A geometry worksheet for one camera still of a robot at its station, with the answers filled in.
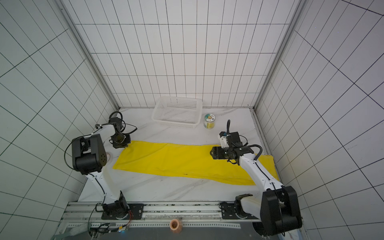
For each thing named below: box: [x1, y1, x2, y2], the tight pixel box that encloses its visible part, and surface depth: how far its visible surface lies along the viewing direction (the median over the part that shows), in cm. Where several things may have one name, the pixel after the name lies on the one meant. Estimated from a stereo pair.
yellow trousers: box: [113, 140, 280, 186], surface depth 90 cm
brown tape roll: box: [169, 219, 183, 234], surface depth 61 cm
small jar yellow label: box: [203, 113, 216, 130], surface depth 106 cm
